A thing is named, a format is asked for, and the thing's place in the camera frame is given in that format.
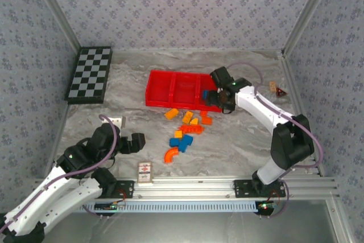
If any left black mount plate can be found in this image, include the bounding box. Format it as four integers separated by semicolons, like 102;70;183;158
112;179;135;199

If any slotted cable duct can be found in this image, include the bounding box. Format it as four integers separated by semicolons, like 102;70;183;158
82;200;258;213

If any red three-compartment tray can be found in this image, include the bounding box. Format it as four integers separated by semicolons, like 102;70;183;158
144;69;223;113

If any right black mount plate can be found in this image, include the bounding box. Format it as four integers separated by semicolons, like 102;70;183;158
233;179;287;198

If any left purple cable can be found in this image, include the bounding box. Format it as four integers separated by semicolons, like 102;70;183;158
0;114;119;226

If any left circuit board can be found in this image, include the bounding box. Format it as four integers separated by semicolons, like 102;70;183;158
94;202;126;212

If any blue L-shaped lego brick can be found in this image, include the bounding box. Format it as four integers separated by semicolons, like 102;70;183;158
178;135;194;153

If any right circuit board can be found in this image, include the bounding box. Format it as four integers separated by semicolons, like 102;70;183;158
255;201;275;212

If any orange curved lego piece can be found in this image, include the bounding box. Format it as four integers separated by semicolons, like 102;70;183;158
164;147;179;164

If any playing card box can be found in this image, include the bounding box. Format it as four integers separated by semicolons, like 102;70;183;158
136;161;154;187

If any black mount plate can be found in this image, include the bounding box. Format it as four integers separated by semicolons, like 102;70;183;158
112;179;135;199
233;179;287;198

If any circuit board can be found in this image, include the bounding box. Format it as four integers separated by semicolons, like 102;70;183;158
94;202;126;212
255;201;275;212

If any purple cable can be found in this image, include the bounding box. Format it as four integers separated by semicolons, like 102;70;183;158
0;114;119;226
226;61;324;218

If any yellow-orange lego brick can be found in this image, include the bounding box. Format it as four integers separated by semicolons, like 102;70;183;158
164;108;180;121

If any aluminium front rail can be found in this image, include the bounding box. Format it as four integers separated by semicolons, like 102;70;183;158
30;176;341;200

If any aluminium corner post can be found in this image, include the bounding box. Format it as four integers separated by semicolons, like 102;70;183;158
282;0;339;56
28;0;82;53

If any orange long lego plate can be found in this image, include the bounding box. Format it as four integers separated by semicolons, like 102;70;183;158
177;124;205;135

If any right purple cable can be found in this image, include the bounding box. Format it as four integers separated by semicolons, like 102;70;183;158
226;61;324;218

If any black grey checkerboard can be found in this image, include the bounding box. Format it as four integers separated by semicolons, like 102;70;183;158
64;46;114;105

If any aluminium side rail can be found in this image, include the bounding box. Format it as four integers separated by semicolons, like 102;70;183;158
278;53;326;177
44;103;71;178

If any aluminium back rail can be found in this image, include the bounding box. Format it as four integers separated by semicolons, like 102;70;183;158
110;48;284;53

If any red black wire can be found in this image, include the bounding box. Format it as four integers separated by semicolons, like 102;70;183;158
267;188;282;207
118;187;128;207

